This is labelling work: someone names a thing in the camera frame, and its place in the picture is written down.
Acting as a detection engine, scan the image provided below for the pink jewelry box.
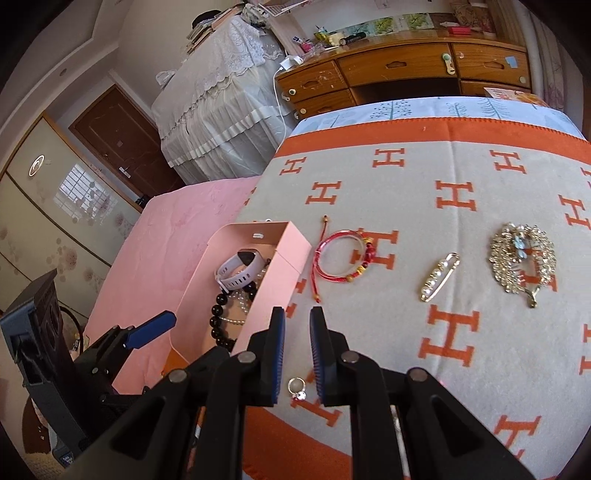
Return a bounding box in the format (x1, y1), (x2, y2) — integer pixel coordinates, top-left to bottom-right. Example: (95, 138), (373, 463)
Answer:
(164, 222), (311, 372)

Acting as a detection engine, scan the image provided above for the silver ring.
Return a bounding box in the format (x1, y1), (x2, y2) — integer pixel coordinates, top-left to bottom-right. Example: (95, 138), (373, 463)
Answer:
(286, 376), (309, 401)

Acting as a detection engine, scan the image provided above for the gold pearl pin brooch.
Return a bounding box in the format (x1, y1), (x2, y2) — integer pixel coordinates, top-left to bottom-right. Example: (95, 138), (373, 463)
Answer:
(419, 252), (461, 303)

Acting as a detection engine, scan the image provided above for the red string bracelet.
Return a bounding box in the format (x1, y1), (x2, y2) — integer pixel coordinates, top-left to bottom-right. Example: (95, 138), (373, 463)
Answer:
(309, 215), (378, 304)

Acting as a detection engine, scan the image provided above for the gold wreath brooch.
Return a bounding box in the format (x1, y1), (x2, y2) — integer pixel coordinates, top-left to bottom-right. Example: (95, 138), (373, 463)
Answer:
(488, 223), (557, 308)

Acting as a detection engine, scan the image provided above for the pink bed sheet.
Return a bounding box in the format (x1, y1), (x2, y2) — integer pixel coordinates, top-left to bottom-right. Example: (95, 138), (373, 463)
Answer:
(84, 175), (263, 395)

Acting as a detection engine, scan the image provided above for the white smart watch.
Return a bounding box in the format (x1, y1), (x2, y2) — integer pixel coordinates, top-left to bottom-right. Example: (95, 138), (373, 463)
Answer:
(214, 249), (266, 292)

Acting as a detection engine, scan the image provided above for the sliding wardrobe door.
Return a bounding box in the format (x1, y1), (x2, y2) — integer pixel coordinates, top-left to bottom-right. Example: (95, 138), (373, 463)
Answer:
(0, 118), (139, 320)

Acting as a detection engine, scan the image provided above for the orange H pattern blanket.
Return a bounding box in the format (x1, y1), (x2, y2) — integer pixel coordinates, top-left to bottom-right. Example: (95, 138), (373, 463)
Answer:
(197, 117), (591, 480)

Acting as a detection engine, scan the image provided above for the brown wooden door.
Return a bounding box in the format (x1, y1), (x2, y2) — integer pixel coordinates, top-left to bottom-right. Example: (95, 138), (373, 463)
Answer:
(69, 85), (185, 198)

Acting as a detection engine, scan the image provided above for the white lace covered furniture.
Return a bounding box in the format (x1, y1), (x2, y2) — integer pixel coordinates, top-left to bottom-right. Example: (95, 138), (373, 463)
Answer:
(151, 16), (296, 184)

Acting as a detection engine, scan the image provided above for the light blue tree-print sheet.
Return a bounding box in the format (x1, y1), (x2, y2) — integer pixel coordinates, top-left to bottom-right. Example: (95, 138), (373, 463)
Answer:
(291, 96), (584, 139)

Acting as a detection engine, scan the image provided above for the wooden desk with drawers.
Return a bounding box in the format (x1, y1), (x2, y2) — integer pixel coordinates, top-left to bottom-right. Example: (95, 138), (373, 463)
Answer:
(276, 30), (531, 119)

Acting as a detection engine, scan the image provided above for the black flashlight on desk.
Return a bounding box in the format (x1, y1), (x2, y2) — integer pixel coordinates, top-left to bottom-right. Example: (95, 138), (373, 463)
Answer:
(339, 32), (367, 46)

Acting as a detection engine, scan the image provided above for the floral curtain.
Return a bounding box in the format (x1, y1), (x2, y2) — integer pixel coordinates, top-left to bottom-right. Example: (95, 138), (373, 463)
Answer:
(506, 1), (565, 111)

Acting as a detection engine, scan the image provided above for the red box on desk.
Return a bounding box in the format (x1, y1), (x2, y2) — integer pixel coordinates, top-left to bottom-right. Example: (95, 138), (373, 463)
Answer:
(447, 26), (472, 36)

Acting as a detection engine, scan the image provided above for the white pearl bracelet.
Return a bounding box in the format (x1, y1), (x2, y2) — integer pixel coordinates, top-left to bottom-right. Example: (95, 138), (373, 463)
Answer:
(218, 271), (270, 325)

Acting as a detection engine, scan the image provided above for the black bead bracelet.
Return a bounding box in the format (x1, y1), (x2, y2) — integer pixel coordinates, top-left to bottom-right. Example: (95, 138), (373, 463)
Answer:
(209, 280), (259, 351)

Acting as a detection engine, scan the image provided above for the white charger cable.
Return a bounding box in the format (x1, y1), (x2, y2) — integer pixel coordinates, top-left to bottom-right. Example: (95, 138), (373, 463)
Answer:
(271, 55), (305, 139)

